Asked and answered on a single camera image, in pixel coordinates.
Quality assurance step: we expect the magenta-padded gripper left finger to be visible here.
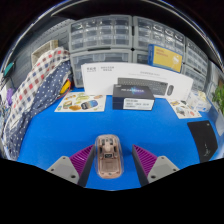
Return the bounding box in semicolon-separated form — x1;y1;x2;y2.
46;144;97;188

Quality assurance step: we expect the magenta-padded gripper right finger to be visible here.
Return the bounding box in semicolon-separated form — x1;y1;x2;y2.
131;144;181;187

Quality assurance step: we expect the black mouse pad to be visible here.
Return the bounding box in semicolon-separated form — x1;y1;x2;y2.
186;120;219;163

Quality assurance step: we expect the colourful cartoon sticker sheet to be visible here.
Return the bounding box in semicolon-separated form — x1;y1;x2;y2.
166;98;203;120

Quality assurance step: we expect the colourful food sticker sheet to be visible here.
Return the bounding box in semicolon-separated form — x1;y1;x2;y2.
54;92;108;113

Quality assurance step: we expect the white plant pot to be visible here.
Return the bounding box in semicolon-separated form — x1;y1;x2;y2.
214;113;224;136

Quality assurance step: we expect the small black cardboard box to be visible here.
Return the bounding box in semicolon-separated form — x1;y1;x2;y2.
112;83;156;111

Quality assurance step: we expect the green leafy plant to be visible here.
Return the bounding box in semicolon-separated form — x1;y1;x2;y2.
211;84;224;116

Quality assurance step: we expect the red white plaid cloth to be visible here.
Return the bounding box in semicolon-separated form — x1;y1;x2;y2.
1;46;71;134

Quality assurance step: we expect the long white keyboard box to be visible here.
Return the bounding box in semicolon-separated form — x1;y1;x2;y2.
80;62;194;101

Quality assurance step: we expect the yellow and blue box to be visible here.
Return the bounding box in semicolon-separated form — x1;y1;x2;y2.
147;43;184;73

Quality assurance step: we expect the beige plastic basket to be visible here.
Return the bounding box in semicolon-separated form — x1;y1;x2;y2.
30;39;59;66

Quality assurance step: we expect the dark overhead shelf unit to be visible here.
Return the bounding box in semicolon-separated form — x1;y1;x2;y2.
49;1;214;44

